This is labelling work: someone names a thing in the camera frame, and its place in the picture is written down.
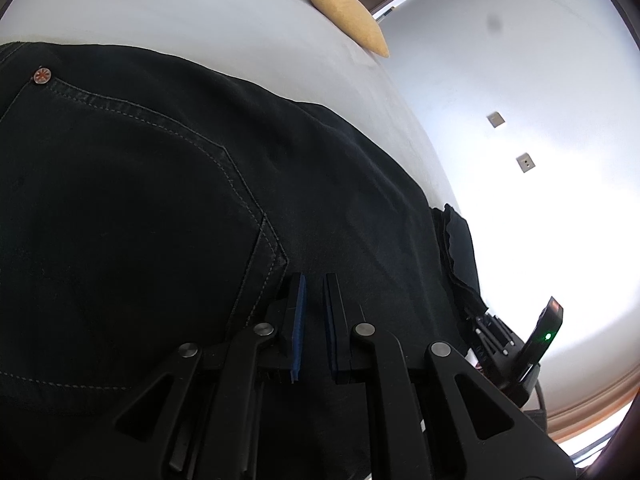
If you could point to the yellow cushion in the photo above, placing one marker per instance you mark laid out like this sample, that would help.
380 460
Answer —
353 18

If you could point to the upper wall socket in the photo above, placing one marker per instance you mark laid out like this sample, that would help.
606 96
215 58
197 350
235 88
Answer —
495 119

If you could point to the black denim jeans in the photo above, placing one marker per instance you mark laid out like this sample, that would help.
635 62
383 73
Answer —
146 203

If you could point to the lower wall socket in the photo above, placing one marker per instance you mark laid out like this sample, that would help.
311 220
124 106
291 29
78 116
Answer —
525 162

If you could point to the wall socket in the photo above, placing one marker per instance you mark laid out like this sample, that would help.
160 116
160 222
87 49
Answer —
525 162
495 119

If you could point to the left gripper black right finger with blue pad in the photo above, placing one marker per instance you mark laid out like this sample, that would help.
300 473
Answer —
336 325

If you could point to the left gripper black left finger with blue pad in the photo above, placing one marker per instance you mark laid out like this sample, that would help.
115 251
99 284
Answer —
293 322

